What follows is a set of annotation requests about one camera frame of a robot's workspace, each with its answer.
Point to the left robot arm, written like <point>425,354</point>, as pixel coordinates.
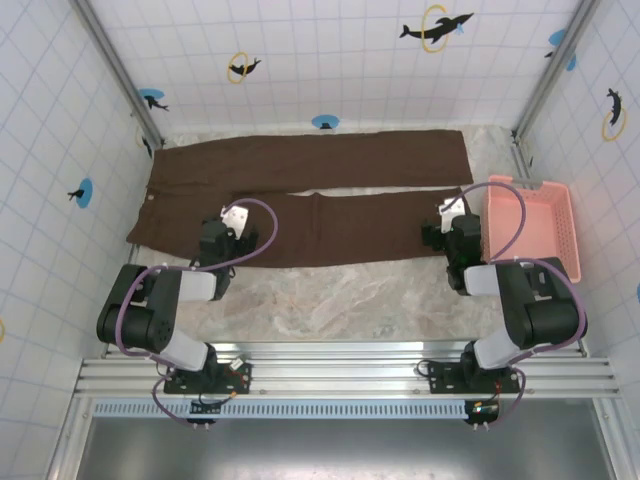
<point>145,325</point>

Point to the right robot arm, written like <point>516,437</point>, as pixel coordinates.
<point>540,310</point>

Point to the pink plastic basket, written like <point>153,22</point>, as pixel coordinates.
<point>545,220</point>

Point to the aluminium mounting rail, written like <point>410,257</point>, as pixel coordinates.
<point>325,365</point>

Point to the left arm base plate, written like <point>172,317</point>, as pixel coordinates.
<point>230,377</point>

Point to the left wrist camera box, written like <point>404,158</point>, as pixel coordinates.
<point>235,217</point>

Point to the grey metal panel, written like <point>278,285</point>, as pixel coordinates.
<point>350,450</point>

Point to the blue oval dolphin sticker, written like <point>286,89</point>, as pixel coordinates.
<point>152,98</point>
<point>559,40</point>
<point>84,192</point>
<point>325,121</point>

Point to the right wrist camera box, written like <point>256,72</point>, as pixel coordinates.
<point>451,207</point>

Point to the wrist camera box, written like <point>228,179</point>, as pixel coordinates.
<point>235,217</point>
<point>451,207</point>

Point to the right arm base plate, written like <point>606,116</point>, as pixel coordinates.
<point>445,375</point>

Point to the brown long pants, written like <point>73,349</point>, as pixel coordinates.
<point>310,160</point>

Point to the aluminium frame post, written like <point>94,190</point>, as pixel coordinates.
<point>557,70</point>
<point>117,70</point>

